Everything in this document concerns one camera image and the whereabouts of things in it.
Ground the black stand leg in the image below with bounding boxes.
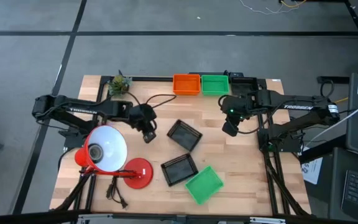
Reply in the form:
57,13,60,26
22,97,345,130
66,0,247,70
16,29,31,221
278,0,358,60

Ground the black desk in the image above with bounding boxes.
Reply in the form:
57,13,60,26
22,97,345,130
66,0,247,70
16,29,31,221
298,133,358,223

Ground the black aluminium table frame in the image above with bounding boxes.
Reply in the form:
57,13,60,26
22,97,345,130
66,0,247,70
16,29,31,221
50,72,312,217

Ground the thin white floor cable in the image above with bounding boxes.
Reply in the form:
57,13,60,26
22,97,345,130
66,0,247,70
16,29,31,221
239,0,295,16

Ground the black plastic basket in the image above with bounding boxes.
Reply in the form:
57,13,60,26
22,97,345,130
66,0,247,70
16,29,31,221
160,152,200,188
166,118,203,152
229,76,260,95

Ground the yellow floor cable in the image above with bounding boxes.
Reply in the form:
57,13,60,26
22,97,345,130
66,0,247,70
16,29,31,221
279,0,308,9

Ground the black overhead frame bar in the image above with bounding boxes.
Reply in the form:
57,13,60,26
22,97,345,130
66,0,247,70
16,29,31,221
0,209,358,224

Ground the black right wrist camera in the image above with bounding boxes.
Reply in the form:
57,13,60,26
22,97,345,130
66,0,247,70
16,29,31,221
221,120,239,138

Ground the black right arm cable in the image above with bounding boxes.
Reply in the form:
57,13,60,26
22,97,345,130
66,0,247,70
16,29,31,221
217,94,291,136

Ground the black lamp power cord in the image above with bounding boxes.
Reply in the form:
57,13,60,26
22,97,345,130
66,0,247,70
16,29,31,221
105,175,129,210

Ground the black floor bar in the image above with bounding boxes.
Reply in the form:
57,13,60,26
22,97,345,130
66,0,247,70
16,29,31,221
316,75,351,85

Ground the white paper sheet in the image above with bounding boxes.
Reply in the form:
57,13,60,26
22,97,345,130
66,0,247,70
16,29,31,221
300,156,324,185

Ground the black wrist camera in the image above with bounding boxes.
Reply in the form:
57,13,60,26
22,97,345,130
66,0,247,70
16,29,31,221
142,129,158,144
221,120,239,138

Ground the red desk lamp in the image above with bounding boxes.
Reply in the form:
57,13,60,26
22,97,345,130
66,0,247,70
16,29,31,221
74,124,154,190

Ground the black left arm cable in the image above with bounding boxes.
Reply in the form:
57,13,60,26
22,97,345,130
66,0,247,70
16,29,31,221
125,90,178,110

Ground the small potted succulent plant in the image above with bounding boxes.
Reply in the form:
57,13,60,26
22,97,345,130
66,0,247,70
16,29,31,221
107,70,134,97

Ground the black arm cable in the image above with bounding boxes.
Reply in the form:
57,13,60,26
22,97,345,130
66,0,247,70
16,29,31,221
217,94,291,136
125,90,178,110

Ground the green plastic basket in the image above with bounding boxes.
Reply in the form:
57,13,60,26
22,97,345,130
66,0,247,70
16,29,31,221
201,74,231,96
184,165,224,206

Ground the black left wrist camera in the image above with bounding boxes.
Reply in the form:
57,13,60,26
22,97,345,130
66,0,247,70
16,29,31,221
142,129,158,144

